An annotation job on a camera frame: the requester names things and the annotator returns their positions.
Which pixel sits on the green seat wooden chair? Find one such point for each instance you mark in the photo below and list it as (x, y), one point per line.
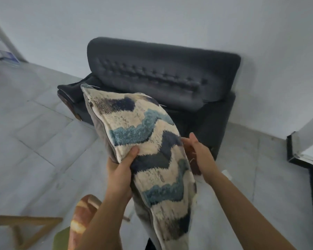
(61, 240)

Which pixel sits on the person's left hand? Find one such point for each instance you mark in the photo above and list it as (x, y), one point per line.
(120, 179)

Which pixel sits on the person's right hand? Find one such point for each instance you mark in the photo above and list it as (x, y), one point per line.
(203, 164)

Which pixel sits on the person's right forearm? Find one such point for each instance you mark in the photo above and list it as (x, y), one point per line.
(245, 218)

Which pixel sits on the white oval coffee table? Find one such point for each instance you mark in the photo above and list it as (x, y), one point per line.
(28, 220)

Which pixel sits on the black sofa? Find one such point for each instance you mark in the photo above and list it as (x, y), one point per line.
(159, 67)

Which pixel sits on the grey zigzag patterned cushion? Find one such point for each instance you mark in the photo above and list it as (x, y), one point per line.
(151, 127)

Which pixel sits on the person's left forearm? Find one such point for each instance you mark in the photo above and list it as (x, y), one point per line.
(104, 226)

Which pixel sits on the bread loaf shaped pillow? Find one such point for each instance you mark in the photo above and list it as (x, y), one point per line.
(80, 223)

